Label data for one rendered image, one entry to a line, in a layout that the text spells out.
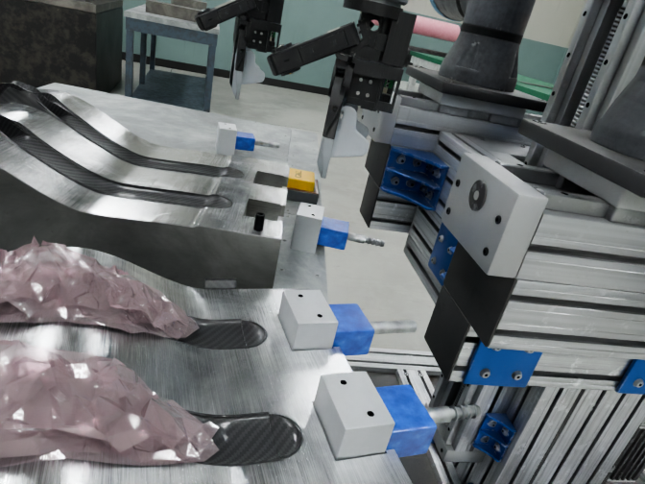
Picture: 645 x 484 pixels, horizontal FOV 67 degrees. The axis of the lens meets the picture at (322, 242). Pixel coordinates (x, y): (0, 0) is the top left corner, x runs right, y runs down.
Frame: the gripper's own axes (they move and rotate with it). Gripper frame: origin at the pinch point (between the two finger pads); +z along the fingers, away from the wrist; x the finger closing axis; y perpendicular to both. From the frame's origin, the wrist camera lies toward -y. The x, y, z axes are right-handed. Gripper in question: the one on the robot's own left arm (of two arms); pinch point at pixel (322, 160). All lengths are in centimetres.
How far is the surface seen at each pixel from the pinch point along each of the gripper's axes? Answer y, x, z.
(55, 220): -24.5, -20.9, 6.1
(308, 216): -0.1, -2.4, 7.4
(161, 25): -148, 332, 22
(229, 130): -20.3, 33.7, 8.1
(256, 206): -6.4, -9.3, 4.8
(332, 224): 3.4, -0.2, 8.7
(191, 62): -209, 609, 89
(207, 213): -10.5, -16.2, 3.8
